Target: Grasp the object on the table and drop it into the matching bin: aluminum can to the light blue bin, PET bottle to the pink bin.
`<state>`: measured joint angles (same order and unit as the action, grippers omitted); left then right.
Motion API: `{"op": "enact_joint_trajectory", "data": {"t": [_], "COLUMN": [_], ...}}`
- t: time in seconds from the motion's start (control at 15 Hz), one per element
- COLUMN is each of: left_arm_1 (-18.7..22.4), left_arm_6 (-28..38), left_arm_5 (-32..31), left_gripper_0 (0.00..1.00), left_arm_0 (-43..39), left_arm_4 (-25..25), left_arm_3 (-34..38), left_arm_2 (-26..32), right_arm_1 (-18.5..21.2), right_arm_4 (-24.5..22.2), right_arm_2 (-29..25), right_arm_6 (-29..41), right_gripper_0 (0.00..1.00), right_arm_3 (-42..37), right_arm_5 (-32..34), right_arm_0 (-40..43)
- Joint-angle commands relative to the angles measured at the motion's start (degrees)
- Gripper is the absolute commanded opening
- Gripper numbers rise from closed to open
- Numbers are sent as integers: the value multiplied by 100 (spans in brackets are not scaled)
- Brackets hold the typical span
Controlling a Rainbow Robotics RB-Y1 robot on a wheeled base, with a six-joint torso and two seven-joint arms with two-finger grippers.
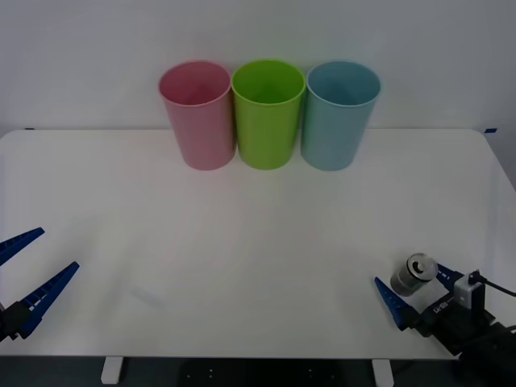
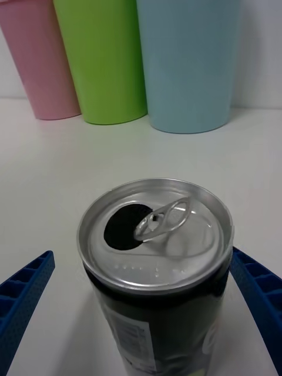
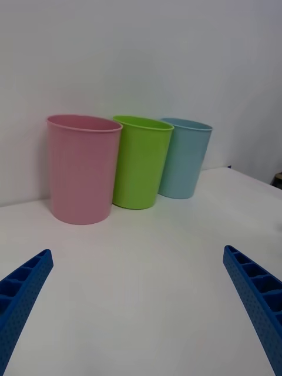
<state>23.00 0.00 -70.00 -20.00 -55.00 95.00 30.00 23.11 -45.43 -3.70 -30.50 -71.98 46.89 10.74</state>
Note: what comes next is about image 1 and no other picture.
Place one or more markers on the yellow-green plastic bin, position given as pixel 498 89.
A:
pixel 264 137

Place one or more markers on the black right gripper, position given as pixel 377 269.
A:
pixel 451 322

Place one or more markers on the pink plastic bin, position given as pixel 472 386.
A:
pixel 201 133

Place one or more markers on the pale blue plastic bin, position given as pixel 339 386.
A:
pixel 332 137

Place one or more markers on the silver drink can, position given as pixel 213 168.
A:
pixel 409 278

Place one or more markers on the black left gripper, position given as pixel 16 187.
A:
pixel 3 322

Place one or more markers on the white table leg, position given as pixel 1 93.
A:
pixel 111 370
pixel 382 371

